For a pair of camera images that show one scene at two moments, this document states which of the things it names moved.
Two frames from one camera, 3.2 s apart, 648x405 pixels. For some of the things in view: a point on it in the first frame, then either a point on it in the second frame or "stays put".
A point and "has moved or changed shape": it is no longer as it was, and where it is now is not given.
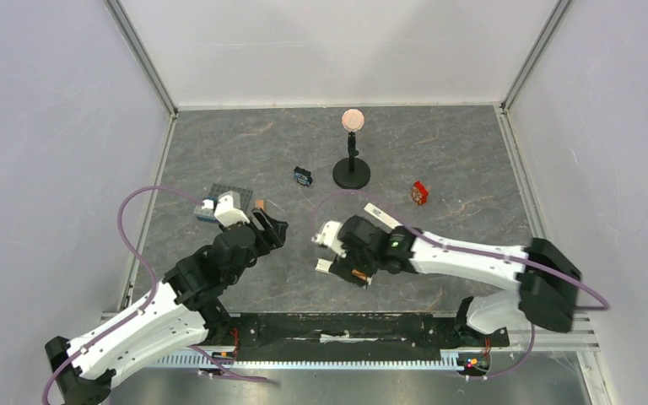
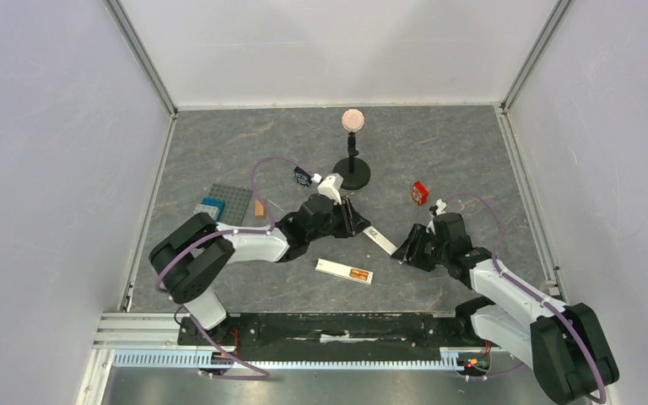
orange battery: (359, 274) stays put
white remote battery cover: (381, 214) has moved or changed shape
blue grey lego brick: (206, 211) stays put
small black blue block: (302, 176) stays put
